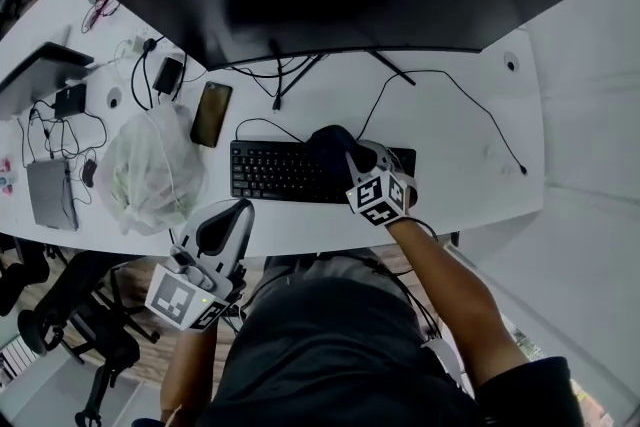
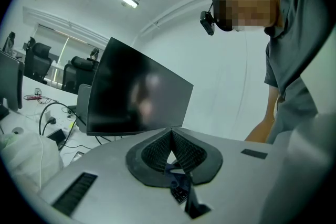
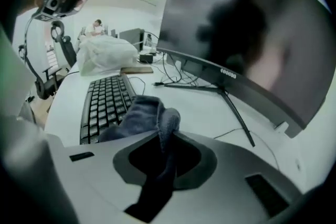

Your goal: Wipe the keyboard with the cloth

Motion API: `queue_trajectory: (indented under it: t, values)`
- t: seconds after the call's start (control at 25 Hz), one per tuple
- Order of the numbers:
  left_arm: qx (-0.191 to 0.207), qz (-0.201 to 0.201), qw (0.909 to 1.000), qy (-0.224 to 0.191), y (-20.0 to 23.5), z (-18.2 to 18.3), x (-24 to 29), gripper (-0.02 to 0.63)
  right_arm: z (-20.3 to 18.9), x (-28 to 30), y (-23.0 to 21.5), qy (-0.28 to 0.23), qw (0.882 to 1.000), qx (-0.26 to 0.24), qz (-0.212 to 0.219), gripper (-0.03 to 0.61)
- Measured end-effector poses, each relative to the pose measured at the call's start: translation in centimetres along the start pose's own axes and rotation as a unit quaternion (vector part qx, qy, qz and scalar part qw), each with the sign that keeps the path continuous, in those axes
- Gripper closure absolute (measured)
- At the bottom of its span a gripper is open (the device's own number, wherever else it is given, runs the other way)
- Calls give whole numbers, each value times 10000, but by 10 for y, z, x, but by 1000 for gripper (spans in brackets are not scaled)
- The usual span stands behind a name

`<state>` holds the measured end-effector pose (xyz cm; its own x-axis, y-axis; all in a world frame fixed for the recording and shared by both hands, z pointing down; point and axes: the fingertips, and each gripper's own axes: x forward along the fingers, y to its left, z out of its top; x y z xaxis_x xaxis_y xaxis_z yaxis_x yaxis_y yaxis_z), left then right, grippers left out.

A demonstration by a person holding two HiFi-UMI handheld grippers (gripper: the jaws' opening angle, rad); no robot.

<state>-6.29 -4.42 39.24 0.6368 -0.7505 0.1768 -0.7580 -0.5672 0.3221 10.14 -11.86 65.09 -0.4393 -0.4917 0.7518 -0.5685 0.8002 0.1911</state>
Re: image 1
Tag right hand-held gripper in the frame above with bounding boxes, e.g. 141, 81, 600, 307
343, 140, 419, 228

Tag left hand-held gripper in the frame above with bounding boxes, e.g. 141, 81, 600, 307
144, 198, 257, 332

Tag dark cloth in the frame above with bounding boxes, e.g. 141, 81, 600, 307
304, 124, 378, 184

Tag black keyboard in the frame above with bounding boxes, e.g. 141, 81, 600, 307
229, 139, 417, 205

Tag person's left forearm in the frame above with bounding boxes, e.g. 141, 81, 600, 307
159, 325, 219, 424

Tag person's right forearm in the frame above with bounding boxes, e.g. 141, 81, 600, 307
385, 214, 519, 391

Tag translucent plastic bag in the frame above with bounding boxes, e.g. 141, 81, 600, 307
94, 101, 209, 237

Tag black monitor stand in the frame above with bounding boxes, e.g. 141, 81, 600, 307
276, 48, 418, 99

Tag smartphone with brown case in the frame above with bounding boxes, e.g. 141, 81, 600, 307
189, 80, 234, 149

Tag black office chair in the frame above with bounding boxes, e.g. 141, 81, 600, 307
0, 232, 52, 317
17, 248, 162, 427

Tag black power adapter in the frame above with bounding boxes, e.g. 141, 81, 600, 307
151, 56, 186, 97

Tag silver laptop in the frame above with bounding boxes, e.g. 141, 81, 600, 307
25, 157, 80, 232

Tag person's dark shirt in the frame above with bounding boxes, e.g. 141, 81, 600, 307
199, 250, 587, 427

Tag small black box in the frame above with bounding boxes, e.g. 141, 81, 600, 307
53, 82, 88, 120

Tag white power strip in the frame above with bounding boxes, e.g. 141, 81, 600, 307
128, 33, 177, 58

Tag pink small items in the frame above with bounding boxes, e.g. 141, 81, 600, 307
0, 156, 17, 197

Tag dark open laptop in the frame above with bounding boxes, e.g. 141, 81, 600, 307
0, 40, 96, 122

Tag row of white books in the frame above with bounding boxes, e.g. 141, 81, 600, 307
0, 333, 40, 389

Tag pink glasses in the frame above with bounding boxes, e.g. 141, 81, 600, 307
81, 0, 122, 35

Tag black keyboard cable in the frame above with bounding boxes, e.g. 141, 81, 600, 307
234, 116, 307, 145

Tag long thin black cable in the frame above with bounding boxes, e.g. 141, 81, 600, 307
355, 68, 529, 177

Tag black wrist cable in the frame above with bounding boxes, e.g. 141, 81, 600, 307
364, 216, 444, 341

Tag tangled black cables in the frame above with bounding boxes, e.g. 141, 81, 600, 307
17, 98, 109, 207

